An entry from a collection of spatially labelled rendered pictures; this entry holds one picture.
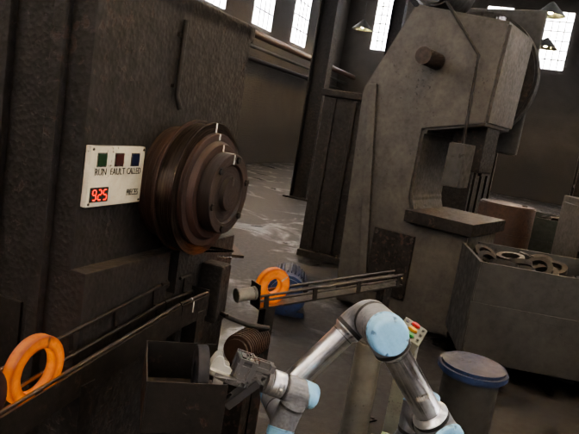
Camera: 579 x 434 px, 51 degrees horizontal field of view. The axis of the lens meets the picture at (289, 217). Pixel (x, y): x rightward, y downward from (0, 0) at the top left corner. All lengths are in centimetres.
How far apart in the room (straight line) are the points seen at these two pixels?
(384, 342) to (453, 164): 263
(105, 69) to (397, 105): 315
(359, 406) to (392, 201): 225
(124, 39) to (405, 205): 311
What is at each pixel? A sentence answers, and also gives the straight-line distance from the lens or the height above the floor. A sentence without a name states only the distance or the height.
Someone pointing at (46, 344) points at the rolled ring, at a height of 75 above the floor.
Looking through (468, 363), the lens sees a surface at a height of 43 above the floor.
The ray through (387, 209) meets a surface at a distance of 469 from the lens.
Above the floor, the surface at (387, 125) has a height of 147.
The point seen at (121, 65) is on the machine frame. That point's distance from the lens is 191.
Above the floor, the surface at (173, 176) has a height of 117.
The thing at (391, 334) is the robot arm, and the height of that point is 85.
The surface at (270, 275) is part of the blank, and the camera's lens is 253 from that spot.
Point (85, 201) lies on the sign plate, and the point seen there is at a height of 108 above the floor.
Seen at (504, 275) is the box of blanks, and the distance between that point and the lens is 390.
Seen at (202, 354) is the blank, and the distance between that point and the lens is 169.
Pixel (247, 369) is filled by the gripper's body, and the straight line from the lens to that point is 173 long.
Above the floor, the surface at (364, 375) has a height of 38.
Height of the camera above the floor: 141
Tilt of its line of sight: 9 degrees down
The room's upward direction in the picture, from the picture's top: 9 degrees clockwise
